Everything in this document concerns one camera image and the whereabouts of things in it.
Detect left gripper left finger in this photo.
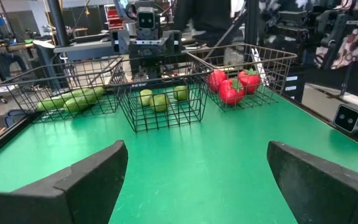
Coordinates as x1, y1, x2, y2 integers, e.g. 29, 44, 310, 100
0, 139, 129, 224

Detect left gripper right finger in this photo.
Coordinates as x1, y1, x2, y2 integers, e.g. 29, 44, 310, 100
266, 140, 358, 224

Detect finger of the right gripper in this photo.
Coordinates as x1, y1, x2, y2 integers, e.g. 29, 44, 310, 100
131, 60, 147, 80
146, 60, 162, 80

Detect red shelf rack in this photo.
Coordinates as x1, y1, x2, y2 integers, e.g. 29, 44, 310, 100
103, 4, 124, 31

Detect grey metal platform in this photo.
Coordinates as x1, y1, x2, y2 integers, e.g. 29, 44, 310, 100
53, 40, 117, 62

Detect person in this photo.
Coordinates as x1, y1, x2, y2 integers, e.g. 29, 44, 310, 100
172, 0, 241, 47

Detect black box white labels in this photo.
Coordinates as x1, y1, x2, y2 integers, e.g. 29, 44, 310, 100
283, 71, 306, 103

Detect floral patterned cloth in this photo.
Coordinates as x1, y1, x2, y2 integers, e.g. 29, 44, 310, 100
314, 0, 358, 70

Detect black wire basket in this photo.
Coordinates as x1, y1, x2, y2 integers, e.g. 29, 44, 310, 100
108, 57, 214, 134

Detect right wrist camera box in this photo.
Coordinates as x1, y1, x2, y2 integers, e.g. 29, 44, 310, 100
136, 6, 157, 31

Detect dark grey wire basket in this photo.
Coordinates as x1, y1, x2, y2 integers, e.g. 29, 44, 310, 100
0, 55, 126, 124

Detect black table-level camera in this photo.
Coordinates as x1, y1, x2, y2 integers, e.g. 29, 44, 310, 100
333, 104, 358, 135

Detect black frame post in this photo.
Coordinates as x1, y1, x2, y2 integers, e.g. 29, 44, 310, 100
46, 0, 70, 47
245, 0, 260, 63

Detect metallic wire basket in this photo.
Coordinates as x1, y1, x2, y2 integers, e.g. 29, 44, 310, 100
185, 43, 298, 113

